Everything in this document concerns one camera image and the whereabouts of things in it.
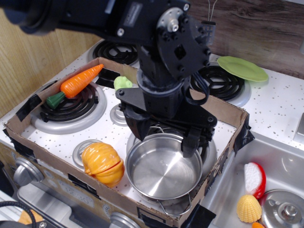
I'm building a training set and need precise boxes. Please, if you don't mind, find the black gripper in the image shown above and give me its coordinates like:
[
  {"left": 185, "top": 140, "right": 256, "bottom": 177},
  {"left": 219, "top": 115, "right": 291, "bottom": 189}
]
[{"left": 115, "top": 82, "right": 217, "bottom": 158}]

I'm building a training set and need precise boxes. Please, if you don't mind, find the light green toy broccoli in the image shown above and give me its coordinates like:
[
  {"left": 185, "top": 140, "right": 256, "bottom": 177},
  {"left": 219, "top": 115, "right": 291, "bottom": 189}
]
[{"left": 114, "top": 76, "right": 133, "bottom": 91}]

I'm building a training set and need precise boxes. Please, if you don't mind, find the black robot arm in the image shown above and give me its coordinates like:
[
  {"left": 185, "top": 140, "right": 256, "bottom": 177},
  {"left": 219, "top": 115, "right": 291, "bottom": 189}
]
[{"left": 0, "top": 0, "right": 217, "bottom": 158}]

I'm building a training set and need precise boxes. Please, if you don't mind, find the stainless steel pot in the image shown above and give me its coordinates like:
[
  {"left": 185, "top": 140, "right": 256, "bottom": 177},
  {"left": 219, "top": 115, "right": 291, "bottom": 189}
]
[{"left": 124, "top": 126, "right": 203, "bottom": 217}]

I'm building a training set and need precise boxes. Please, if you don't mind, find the silver pot lid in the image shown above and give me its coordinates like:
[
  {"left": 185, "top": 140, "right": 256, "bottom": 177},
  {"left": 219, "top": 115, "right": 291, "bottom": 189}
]
[{"left": 258, "top": 190, "right": 304, "bottom": 228}]

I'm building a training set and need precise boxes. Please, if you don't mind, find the silver centre stove cap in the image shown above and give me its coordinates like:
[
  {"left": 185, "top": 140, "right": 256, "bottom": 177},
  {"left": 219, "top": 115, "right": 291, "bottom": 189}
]
[{"left": 110, "top": 105, "right": 127, "bottom": 126}]

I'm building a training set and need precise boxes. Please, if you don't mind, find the silver stove cap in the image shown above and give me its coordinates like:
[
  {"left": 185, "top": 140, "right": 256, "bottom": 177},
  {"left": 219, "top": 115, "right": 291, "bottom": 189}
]
[
  {"left": 110, "top": 105, "right": 127, "bottom": 126},
  {"left": 72, "top": 139, "right": 101, "bottom": 169}
]

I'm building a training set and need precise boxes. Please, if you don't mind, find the orange toy pumpkin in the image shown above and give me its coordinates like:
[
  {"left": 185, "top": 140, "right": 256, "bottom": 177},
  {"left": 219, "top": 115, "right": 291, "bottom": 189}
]
[{"left": 81, "top": 142, "right": 125, "bottom": 188}]

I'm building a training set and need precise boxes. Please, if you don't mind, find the back right stove burner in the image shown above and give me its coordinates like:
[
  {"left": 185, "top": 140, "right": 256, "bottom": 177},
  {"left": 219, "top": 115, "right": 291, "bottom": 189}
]
[{"left": 199, "top": 63, "right": 251, "bottom": 107}]

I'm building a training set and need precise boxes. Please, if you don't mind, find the front left stove burner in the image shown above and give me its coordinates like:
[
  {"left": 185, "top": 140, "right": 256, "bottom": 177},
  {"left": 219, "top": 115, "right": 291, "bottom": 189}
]
[{"left": 31, "top": 82, "right": 107, "bottom": 135}]

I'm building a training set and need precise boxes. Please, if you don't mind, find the back left stove burner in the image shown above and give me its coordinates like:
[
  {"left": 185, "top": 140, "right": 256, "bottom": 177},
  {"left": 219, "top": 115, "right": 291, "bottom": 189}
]
[{"left": 87, "top": 40, "right": 140, "bottom": 68}]

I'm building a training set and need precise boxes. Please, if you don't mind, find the silver front stove cap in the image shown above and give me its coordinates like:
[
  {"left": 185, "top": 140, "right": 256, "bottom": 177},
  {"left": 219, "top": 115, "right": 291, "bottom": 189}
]
[{"left": 72, "top": 139, "right": 101, "bottom": 169}]

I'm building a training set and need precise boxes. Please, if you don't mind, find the green plastic plate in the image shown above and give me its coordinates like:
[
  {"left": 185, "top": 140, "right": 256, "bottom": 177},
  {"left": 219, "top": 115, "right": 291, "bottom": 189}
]
[{"left": 217, "top": 56, "right": 268, "bottom": 82}]

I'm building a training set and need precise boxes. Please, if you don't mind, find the silver stove knob right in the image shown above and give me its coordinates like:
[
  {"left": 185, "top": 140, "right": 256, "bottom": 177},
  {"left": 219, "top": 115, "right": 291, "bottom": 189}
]
[{"left": 109, "top": 212, "right": 134, "bottom": 228}]

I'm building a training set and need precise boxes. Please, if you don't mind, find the silver stove knob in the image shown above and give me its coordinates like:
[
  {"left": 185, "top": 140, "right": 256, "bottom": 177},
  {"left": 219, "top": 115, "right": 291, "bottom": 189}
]
[
  {"left": 109, "top": 212, "right": 134, "bottom": 228},
  {"left": 13, "top": 157, "right": 44, "bottom": 186}
]

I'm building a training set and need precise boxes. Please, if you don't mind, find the red white toy apple slice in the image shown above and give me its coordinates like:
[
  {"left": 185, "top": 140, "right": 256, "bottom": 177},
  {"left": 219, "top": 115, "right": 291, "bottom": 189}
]
[{"left": 244, "top": 162, "right": 266, "bottom": 199}]

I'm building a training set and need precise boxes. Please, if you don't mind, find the orange toy carrot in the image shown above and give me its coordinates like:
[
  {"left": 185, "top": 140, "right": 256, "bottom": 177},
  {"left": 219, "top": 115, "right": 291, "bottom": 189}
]
[{"left": 46, "top": 64, "right": 104, "bottom": 109}]

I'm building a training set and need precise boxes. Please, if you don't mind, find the yellow toy corn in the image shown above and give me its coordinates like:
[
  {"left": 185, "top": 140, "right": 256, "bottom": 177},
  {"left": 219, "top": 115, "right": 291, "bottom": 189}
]
[{"left": 237, "top": 195, "right": 262, "bottom": 223}]

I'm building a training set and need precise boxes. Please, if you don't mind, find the hanging metal spatula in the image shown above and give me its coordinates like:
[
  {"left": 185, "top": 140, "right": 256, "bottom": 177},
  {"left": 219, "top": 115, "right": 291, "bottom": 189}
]
[{"left": 202, "top": 0, "right": 217, "bottom": 46}]

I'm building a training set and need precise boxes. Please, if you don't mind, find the small orange toy piece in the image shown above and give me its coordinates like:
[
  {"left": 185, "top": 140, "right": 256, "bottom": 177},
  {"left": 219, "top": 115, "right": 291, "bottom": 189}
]
[{"left": 252, "top": 222, "right": 265, "bottom": 228}]

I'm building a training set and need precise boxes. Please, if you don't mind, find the brown cardboard fence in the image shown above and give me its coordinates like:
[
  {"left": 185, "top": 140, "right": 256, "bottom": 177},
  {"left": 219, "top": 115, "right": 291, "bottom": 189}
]
[{"left": 0, "top": 57, "right": 253, "bottom": 228}]

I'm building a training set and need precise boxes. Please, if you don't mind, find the silver stove knob left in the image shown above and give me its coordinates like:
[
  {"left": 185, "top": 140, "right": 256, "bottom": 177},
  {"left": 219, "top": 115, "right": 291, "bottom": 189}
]
[{"left": 13, "top": 157, "right": 44, "bottom": 186}]

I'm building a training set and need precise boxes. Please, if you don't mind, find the orange object bottom left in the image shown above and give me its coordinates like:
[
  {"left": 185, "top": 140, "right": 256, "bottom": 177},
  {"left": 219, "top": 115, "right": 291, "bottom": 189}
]
[{"left": 18, "top": 209, "right": 44, "bottom": 225}]

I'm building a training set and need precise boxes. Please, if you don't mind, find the black cable bottom left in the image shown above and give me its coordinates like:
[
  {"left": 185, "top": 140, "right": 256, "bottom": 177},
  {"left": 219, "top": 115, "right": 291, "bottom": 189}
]
[{"left": 0, "top": 200, "right": 38, "bottom": 228}]

